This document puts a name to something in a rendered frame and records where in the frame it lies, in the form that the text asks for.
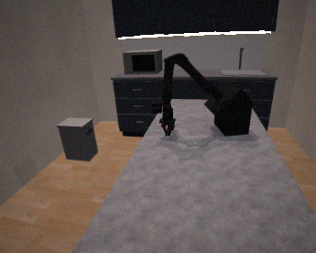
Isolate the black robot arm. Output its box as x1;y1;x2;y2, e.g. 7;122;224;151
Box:
152;53;229;119

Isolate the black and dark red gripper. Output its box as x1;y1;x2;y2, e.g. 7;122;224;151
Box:
159;113;176;133

